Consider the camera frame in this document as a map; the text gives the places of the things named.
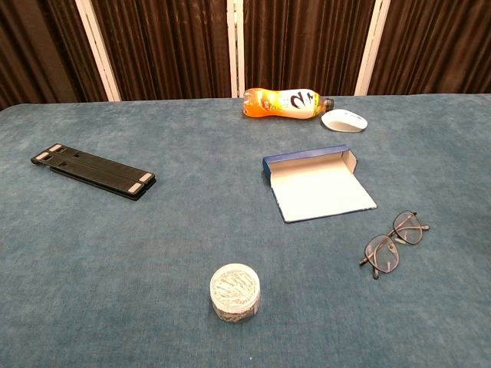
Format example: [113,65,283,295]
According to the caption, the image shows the blue glasses case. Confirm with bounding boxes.
[262,143,378,223]

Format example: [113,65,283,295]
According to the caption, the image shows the black-framed eyeglasses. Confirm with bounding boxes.
[358,209,430,281]

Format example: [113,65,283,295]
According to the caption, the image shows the orange drink plastic bottle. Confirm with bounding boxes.
[242,87,335,120]

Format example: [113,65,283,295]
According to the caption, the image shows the clear jar of paper clips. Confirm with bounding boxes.
[209,262,262,324]

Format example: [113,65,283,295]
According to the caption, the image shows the white computer mouse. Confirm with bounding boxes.
[321,108,368,133]

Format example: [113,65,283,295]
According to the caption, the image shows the blue table cloth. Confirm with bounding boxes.
[0,94,491,368]

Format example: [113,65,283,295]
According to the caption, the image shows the black folding laptop stand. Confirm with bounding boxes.
[30,143,157,202]

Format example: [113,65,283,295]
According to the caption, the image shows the brown curtain screen panel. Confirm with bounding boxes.
[0,0,122,110]
[354,0,491,97]
[236,0,390,99]
[75,0,237,101]

